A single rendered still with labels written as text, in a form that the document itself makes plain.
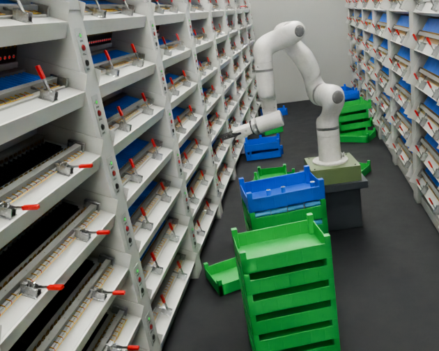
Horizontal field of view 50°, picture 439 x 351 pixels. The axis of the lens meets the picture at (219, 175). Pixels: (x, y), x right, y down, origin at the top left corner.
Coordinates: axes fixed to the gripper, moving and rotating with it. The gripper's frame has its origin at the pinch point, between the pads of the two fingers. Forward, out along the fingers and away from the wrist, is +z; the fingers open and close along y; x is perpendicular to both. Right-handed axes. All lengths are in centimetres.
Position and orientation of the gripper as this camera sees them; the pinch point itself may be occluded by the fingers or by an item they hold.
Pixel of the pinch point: (225, 136)
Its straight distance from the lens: 246.5
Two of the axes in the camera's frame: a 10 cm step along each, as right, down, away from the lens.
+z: -9.2, 2.9, 2.7
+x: -3.6, -9.0, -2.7
